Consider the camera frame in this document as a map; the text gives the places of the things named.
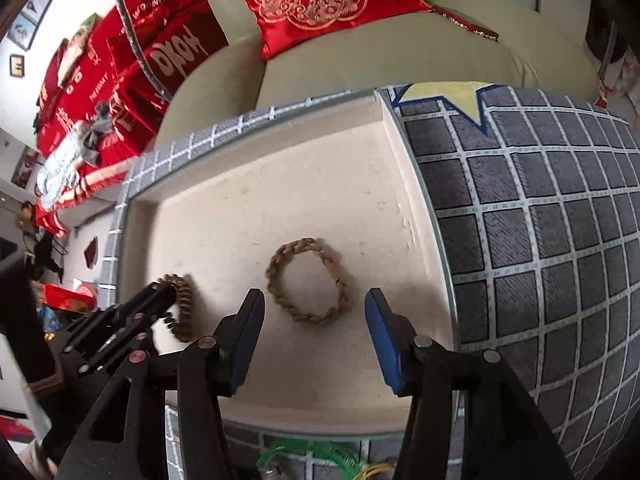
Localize red covered sofa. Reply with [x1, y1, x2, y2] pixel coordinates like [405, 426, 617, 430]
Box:
[35, 0, 227, 236]

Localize grey checked tablecloth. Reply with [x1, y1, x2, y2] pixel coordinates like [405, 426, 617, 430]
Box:
[98, 84, 639, 479]

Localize grey crumpled garment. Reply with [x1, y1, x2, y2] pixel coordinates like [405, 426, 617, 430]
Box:
[81, 101, 113, 167]

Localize olive green armchair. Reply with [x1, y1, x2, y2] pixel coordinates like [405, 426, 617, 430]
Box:
[155, 0, 598, 146]

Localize flexible gooseneck camera stand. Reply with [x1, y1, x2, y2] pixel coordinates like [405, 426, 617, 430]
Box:
[115, 0, 172, 103]

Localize brown spiral hair tie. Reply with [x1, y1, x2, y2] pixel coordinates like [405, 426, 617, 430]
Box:
[155, 273, 196, 344]

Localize braided tan rope bracelet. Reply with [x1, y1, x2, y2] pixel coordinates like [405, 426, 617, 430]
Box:
[264, 236, 350, 326]

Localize yellow cord bead bracelet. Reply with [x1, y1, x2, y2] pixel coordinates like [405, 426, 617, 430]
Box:
[349, 461, 399, 480]

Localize red snack box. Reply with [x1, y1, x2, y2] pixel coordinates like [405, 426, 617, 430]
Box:
[42, 284, 96, 313]

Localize white crumpled blanket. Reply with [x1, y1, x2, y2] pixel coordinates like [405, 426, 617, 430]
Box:
[36, 131, 85, 210]

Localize red phone on armrest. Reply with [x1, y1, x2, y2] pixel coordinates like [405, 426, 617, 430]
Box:
[430, 4, 499, 41]

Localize black double picture frame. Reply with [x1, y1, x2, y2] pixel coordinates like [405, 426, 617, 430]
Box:
[6, 0, 52, 51]

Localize shallow grey cardboard tray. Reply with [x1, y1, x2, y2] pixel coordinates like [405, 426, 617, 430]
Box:
[114, 93, 454, 436]

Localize small black picture frame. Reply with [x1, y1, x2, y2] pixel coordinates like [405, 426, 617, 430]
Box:
[10, 54, 25, 78]

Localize green translucent bangle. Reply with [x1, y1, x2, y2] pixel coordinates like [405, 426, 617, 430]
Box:
[256, 438, 369, 479]

